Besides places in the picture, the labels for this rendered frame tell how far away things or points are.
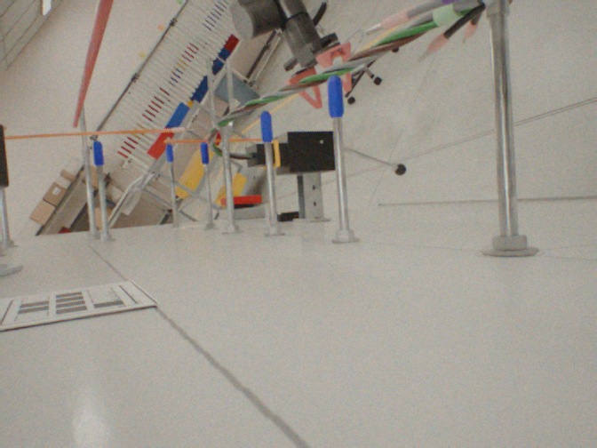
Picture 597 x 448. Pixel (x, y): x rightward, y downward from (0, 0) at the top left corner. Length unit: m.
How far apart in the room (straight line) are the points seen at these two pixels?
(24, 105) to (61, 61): 0.96
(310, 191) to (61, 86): 8.66
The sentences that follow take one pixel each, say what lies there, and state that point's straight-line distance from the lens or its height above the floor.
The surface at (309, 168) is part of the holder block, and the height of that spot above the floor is 1.14.
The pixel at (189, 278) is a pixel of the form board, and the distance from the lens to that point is 0.17.
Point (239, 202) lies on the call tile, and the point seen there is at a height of 1.12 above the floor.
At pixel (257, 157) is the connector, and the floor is 1.19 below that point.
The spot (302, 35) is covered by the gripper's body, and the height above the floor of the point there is 1.15.
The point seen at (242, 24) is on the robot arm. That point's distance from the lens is 0.88.
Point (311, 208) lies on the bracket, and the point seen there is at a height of 1.11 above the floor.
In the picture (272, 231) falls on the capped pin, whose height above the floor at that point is 1.18.
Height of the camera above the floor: 1.30
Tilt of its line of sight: 22 degrees down
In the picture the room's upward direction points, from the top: 56 degrees counter-clockwise
